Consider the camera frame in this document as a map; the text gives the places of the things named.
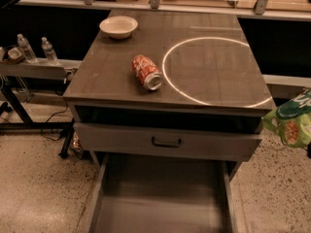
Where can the upper grey drawer with handle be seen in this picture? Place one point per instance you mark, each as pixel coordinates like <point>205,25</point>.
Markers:
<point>167,142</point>

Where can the grey drawer cabinet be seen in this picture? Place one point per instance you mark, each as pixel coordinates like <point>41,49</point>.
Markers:
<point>210,78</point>

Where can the green rice chip bag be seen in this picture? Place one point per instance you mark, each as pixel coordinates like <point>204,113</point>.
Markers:
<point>291,121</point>

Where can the left clear water bottle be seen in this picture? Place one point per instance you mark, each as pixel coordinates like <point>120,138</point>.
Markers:
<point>26,49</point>

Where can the white bowl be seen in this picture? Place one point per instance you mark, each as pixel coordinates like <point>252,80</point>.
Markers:
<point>118,27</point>

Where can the small bowl on side table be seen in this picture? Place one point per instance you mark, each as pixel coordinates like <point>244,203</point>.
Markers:
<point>12,55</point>

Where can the right clear water bottle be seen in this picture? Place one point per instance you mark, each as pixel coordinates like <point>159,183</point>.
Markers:
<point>49,52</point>

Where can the orange soda can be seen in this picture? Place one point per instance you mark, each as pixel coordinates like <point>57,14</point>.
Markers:
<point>147,72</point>

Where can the clear water bottle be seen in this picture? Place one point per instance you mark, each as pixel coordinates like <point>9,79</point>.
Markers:
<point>49,52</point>
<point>26,49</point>

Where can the open grey middle drawer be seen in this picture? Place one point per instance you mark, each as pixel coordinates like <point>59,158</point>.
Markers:
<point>151,194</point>

